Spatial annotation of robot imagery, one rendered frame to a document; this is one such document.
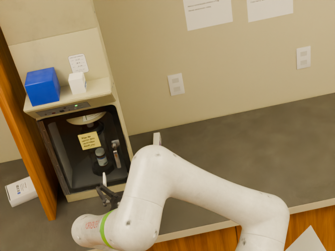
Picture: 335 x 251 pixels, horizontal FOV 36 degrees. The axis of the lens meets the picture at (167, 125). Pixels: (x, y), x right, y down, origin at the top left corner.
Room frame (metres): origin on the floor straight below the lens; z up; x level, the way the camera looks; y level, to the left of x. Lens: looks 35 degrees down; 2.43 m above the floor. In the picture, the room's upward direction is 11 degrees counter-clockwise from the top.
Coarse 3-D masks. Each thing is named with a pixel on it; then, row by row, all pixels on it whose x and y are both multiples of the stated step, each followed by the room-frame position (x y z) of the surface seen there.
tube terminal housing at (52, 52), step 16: (80, 32) 1.69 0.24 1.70; (96, 32) 1.69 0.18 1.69; (16, 48) 1.69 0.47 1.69; (32, 48) 1.69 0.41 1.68; (48, 48) 1.69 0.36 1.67; (64, 48) 1.69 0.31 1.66; (80, 48) 1.69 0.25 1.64; (96, 48) 1.69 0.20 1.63; (16, 64) 1.69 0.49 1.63; (32, 64) 1.69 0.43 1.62; (48, 64) 1.69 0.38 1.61; (64, 64) 1.69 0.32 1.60; (96, 64) 1.69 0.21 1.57; (64, 80) 1.69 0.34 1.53; (112, 80) 1.74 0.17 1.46; (128, 144) 1.70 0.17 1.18; (96, 192) 1.69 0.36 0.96
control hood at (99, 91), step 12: (96, 84) 1.65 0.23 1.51; (108, 84) 1.63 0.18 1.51; (60, 96) 1.62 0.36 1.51; (72, 96) 1.60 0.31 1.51; (84, 96) 1.58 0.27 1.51; (96, 96) 1.58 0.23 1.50; (108, 96) 1.59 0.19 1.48; (24, 108) 1.58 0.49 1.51; (36, 108) 1.57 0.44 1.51; (48, 108) 1.58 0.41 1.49
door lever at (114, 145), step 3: (114, 144) 1.68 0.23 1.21; (117, 144) 1.68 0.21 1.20; (114, 147) 1.66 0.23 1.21; (114, 150) 1.63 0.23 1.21; (114, 153) 1.63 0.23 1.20; (117, 153) 1.63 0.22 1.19; (114, 156) 1.63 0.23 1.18; (117, 156) 1.63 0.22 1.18; (117, 159) 1.63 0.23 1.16; (117, 162) 1.63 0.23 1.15; (117, 165) 1.63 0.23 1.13; (120, 165) 1.63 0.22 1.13
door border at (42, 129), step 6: (42, 126) 1.68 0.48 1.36; (42, 132) 1.68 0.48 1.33; (42, 138) 1.67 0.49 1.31; (48, 138) 1.68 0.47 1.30; (48, 144) 1.68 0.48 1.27; (48, 150) 1.67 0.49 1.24; (54, 156) 1.68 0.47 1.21; (54, 162) 1.68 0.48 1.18; (54, 168) 1.67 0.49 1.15; (60, 168) 1.68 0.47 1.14; (60, 174) 1.68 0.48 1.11; (60, 180) 1.68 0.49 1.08; (66, 186) 1.68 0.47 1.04; (66, 192) 1.68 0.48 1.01
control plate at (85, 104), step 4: (76, 104) 1.60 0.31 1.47; (80, 104) 1.61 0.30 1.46; (84, 104) 1.62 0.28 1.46; (88, 104) 1.63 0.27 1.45; (56, 108) 1.60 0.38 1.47; (60, 108) 1.61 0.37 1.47; (68, 108) 1.62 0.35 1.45; (72, 108) 1.63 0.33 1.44; (80, 108) 1.65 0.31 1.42; (36, 112) 1.60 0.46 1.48; (40, 112) 1.60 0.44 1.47; (44, 112) 1.61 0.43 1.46; (48, 112) 1.62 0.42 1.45; (52, 112) 1.63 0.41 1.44; (56, 112) 1.64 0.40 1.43; (60, 112) 1.65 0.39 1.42; (44, 116) 1.65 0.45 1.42
